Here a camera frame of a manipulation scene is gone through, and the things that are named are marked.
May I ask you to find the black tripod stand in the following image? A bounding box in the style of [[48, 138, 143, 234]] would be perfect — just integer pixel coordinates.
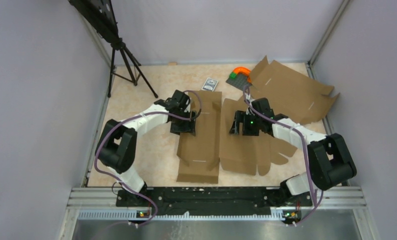
[[107, 38, 159, 99]]

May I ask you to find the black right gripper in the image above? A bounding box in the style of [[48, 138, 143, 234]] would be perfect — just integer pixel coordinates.
[[229, 111, 262, 137]]

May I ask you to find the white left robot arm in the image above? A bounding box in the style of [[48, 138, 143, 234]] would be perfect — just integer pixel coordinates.
[[93, 90, 203, 207]]

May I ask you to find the blue playing card deck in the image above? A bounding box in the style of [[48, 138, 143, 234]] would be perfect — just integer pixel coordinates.
[[201, 77, 219, 92]]

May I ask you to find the green toy brick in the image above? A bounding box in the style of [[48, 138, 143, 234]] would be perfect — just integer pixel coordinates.
[[229, 72, 237, 79]]

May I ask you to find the black perforated board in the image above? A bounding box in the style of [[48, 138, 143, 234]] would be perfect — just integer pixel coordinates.
[[68, 0, 119, 44]]

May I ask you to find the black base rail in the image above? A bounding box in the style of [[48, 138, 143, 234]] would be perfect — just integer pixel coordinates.
[[115, 186, 313, 217]]

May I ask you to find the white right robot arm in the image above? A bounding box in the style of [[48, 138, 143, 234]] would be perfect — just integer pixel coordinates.
[[229, 98, 357, 206]]

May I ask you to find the brown cardboard box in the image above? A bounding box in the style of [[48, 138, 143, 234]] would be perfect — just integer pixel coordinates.
[[249, 56, 340, 125], [176, 90, 297, 184]]

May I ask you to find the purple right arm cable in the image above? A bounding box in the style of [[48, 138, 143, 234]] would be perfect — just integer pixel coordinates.
[[243, 85, 325, 228]]

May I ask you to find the orange curved toy piece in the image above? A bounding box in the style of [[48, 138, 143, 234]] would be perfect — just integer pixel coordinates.
[[232, 66, 252, 83]]

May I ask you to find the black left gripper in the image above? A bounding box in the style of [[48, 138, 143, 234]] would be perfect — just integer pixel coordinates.
[[170, 109, 197, 137]]

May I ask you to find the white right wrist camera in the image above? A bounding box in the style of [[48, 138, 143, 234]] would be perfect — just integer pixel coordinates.
[[243, 93, 255, 110]]

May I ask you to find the grey toy brick plate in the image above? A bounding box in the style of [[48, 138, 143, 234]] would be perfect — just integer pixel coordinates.
[[225, 73, 252, 91]]

